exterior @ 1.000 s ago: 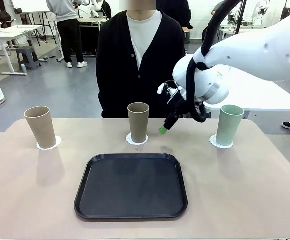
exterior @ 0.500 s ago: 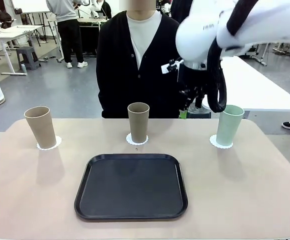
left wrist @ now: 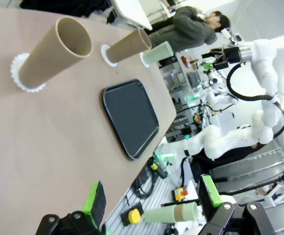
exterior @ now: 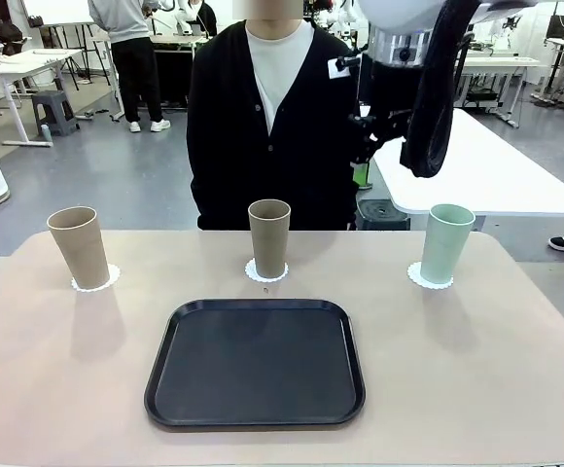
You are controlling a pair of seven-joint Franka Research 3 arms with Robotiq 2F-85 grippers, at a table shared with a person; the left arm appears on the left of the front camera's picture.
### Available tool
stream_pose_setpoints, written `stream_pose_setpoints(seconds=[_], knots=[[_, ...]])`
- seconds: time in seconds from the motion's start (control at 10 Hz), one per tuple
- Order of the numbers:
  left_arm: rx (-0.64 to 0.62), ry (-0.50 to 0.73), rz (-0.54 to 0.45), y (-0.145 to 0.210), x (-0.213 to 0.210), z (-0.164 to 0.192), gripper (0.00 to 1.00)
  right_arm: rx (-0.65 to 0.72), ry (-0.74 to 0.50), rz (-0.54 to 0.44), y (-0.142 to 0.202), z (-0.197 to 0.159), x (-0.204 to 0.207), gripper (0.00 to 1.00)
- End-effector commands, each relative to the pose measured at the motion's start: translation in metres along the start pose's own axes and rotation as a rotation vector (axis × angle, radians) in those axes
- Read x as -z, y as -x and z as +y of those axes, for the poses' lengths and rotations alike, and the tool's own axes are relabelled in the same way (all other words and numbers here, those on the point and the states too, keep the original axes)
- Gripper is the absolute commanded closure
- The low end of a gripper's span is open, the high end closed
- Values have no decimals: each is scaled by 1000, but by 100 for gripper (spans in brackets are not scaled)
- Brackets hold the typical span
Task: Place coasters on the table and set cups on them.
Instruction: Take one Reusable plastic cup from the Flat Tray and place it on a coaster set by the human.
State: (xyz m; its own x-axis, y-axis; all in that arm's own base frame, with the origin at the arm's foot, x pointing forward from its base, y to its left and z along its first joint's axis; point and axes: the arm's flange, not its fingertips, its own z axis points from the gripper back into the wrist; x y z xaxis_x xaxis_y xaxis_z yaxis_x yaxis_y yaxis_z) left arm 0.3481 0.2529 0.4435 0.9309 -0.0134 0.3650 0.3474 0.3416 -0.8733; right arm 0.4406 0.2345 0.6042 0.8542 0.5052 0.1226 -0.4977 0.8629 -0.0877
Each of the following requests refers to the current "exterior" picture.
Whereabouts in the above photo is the black plastic tray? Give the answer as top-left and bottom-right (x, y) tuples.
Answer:
(144, 298), (367, 429)

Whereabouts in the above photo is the black bag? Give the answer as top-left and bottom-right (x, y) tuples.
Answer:
(0, 21), (25, 55)

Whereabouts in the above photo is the grey plastic stool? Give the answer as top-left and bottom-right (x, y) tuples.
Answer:
(30, 90), (80, 137)

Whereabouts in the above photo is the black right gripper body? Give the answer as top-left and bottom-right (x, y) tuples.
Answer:
(358, 57), (427, 147)

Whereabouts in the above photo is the bystander in grey sweatshirt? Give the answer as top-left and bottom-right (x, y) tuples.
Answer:
(87, 0), (171, 133)

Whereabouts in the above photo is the pale green cup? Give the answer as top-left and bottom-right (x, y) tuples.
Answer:
(419, 203), (476, 285)

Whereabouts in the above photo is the person in black cardigan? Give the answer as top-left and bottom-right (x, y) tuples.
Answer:
(187, 4), (364, 233)

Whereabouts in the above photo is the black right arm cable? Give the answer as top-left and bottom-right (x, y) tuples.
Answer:
(400, 0), (480, 179)

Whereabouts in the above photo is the white desk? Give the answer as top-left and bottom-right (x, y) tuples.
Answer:
(0, 48), (85, 147)

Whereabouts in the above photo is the large white table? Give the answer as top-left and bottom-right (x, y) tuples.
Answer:
(359, 107), (564, 218)

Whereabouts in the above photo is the white scalloped coaster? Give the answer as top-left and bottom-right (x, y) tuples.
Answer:
(244, 258), (291, 283)
(406, 261), (456, 291)
(71, 264), (122, 293)

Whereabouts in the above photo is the long white workbench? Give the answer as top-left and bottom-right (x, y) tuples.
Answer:
(456, 55), (544, 127)

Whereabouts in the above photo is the tall brown cup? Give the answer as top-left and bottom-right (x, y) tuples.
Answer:
(47, 206), (112, 290)
(247, 198), (292, 278)

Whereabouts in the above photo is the whiteboard on stand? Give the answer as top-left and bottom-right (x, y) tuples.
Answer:
(18, 0), (96, 25)

